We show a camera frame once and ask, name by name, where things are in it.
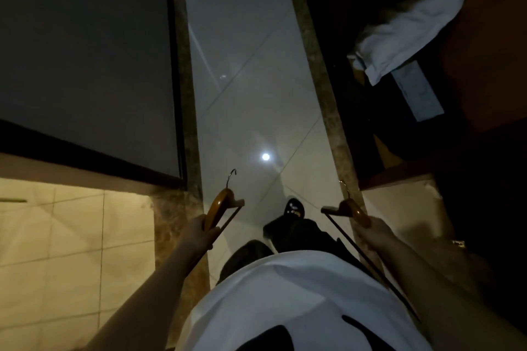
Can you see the person's right hand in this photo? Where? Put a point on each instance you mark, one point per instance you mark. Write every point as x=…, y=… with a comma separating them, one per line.
x=376, y=234

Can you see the person's left forearm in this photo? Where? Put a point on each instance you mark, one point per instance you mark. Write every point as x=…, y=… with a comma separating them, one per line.
x=144, y=307

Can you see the light blue folded cloth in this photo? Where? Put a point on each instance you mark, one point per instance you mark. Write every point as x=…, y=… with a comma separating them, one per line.
x=418, y=91

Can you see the black trousers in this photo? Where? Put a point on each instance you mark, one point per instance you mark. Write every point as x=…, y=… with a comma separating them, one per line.
x=296, y=239

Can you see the black shoe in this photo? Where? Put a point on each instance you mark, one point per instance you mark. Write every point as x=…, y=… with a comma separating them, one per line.
x=294, y=209

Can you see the person's left hand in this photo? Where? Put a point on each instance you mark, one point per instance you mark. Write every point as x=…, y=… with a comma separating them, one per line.
x=196, y=236

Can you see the wooden clothes hanger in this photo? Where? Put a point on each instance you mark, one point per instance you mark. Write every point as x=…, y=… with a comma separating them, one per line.
x=222, y=203
x=358, y=235

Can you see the white pillow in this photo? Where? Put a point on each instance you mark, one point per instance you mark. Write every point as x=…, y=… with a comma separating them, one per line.
x=405, y=30

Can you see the dark glass door panel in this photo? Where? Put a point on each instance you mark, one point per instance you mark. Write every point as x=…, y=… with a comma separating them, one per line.
x=88, y=62

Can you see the person's right forearm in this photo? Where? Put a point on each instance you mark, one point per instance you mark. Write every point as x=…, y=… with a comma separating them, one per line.
x=444, y=301

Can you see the white t-shirt with black print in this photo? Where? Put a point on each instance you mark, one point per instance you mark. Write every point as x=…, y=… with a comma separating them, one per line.
x=302, y=305

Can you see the dark wooden wardrobe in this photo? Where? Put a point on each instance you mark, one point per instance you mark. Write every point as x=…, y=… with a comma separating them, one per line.
x=436, y=75

